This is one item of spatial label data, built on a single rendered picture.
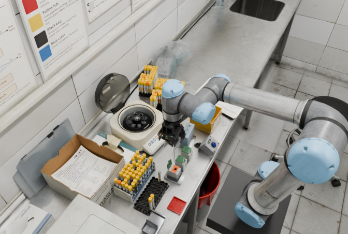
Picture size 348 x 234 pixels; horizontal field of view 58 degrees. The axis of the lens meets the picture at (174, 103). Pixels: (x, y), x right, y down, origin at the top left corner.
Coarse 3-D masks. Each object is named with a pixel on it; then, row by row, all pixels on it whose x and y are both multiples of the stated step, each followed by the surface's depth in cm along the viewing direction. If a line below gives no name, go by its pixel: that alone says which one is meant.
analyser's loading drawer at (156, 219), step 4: (152, 212) 134; (156, 212) 132; (152, 216) 133; (156, 216) 133; (160, 216) 133; (164, 216) 131; (148, 220) 128; (152, 220) 132; (156, 220) 132; (160, 220) 132; (164, 220) 132; (144, 224) 129; (148, 224) 130; (152, 224) 128; (156, 224) 130; (160, 224) 130; (144, 228) 129; (148, 228) 129; (152, 228) 129; (156, 228) 128; (144, 232) 125; (148, 232) 128; (152, 232) 128; (156, 232) 128
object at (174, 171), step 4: (172, 164) 147; (172, 168) 145; (176, 168) 145; (180, 168) 146; (168, 172) 146; (172, 172) 144; (176, 172) 144; (180, 172) 148; (172, 176) 146; (176, 176) 145
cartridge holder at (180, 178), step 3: (165, 174) 150; (180, 174) 148; (183, 174) 150; (165, 177) 149; (168, 177) 148; (171, 177) 147; (180, 177) 149; (183, 177) 149; (171, 180) 148; (174, 180) 147; (177, 180) 146; (180, 180) 148; (177, 183) 148; (180, 183) 147
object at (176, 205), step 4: (172, 200) 142; (176, 200) 142; (180, 200) 142; (172, 204) 141; (176, 204) 141; (180, 204) 141; (184, 204) 141; (168, 208) 139; (172, 208) 139; (176, 208) 139; (180, 208) 139; (176, 212) 137; (180, 212) 137
